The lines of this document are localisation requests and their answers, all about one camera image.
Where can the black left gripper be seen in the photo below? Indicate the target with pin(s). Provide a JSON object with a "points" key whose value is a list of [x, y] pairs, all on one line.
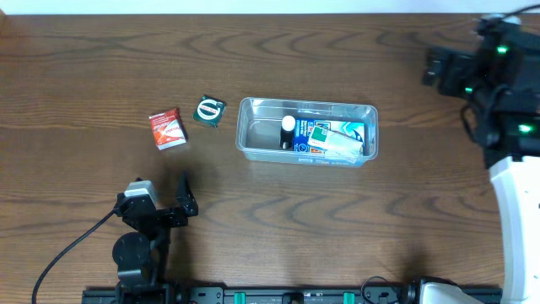
{"points": [[167, 216]]}

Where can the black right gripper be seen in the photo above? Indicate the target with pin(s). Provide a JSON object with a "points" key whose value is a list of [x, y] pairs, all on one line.
{"points": [[433, 64]]}

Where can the red ActiFast medicine box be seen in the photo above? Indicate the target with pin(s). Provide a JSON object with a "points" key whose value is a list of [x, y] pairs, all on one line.
{"points": [[167, 129]]}

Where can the blue Kool Fever box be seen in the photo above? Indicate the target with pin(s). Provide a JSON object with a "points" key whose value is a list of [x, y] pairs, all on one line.
{"points": [[304, 127]]}

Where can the dark bottle white cap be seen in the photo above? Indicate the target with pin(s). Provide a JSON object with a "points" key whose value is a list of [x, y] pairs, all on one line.
{"points": [[287, 132]]}

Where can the white green medicine box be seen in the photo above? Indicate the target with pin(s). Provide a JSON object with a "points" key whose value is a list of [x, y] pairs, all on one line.
{"points": [[335, 144]]}

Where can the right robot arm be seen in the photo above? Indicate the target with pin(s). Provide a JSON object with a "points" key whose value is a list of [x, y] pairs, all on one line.
{"points": [[500, 85]]}

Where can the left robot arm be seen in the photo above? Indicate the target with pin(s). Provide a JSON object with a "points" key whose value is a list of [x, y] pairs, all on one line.
{"points": [[141, 255]]}

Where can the clear plastic container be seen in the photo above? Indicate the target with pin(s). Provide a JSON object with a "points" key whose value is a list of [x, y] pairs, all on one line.
{"points": [[278, 130]]}

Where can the green round-logo box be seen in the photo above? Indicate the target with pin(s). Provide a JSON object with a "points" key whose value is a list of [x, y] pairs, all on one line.
{"points": [[209, 111]]}

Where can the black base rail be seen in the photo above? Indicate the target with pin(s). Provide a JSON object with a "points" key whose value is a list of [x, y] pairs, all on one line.
{"points": [[219, 295]]}

